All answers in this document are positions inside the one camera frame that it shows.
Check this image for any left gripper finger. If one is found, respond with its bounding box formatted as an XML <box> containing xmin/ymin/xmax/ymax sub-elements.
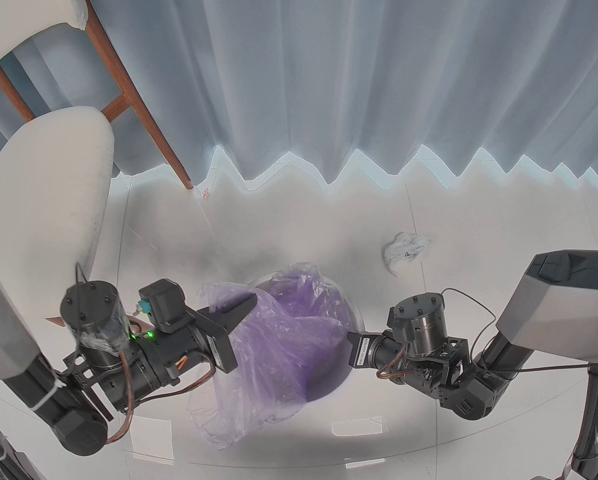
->
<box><xmin>210</xmin><ymin>292</ymin><xmax>259</xmax><ymax>335</ymax></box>

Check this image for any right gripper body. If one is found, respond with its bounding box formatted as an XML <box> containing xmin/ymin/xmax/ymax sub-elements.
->
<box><xmin>347</xmin><ymin>331</ymin><xmax>406</xmax><ymax>370</ymax></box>

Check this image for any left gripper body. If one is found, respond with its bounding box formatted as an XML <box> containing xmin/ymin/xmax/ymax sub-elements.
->
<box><xmin>129</xmin><ymin>304</ymin><xmax>240</xmax><ymax>391</ymax></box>

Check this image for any purple plastic bag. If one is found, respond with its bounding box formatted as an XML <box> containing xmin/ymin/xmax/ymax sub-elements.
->
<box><xmin>186</xmin><ymin>262</ymin><xmax>354</xmax><ymax>451</ymax></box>

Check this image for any white printed wrapper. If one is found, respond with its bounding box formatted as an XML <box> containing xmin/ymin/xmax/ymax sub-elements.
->
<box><xmin>382</xmin><ymin>233</ymin><xmax>433</xmax><ymax>278</ymax></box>

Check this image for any white trash bin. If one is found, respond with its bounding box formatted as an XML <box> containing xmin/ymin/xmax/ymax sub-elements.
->
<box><xmin>243</xmin><ymin>269</ymin><xmax>366</xmax><ymax>405</ymax></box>

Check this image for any white cushioned wooden chair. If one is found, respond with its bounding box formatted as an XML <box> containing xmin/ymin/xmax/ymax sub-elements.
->
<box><xmin>0</xmin><ymin>0</ymin><xmax>196</xmax><ymax>336</ymax></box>

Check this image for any pale blue curtain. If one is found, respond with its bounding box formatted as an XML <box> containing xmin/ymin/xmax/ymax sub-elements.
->
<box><xmin>0</xmin><ymin>0</ymin><xmax>598</xmax><ymax>192</ymax></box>

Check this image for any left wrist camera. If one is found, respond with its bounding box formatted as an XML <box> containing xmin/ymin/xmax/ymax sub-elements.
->
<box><xmin>137</xmin><ymin>278</ymin><xmax>201</xmax><ymax>335</ymax></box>

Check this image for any black cable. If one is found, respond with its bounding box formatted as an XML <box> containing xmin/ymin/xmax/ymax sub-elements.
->
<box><xmin>441</xmin><ymin>288</ymin><xmax>498</xmax><ymax>364</ymax></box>

